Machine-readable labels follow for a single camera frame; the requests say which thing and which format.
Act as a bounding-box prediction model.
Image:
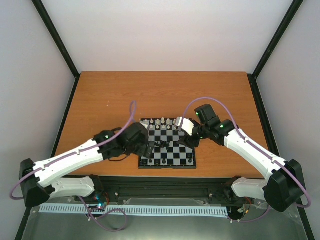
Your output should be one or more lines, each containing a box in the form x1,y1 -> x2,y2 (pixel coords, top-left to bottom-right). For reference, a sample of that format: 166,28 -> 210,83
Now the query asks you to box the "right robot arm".
174,104 -> 306,212

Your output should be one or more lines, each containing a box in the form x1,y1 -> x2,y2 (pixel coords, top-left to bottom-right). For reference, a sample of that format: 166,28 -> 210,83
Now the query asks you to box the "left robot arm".
19,122 -> 155,207

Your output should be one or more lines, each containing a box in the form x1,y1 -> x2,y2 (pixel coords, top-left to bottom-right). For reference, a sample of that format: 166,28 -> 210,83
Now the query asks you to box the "black and white chessboard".
138,117 -> 197,169

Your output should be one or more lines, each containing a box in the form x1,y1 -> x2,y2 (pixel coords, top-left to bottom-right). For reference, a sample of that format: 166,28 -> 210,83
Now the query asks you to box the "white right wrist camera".
174,117 -> 195,136

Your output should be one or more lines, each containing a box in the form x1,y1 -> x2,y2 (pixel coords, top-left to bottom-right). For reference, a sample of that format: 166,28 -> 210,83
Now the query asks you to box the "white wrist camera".
139,121 -> 150,130
174,117 -> 195,136

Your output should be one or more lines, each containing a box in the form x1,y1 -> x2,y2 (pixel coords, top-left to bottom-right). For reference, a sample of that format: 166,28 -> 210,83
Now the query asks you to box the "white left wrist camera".
139,121 -> 150,130

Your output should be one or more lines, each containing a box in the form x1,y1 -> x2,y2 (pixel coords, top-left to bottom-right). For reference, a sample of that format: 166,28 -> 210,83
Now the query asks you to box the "black aluminium frame rail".
32,176 -> 300,208

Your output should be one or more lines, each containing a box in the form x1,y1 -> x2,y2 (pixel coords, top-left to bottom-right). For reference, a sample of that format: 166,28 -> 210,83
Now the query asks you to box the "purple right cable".
181,96 -> 312,223

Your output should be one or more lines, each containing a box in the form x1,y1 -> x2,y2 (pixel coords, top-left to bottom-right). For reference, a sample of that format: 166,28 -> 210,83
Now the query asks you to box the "white slotted cable duct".
38,203 -> 228,218

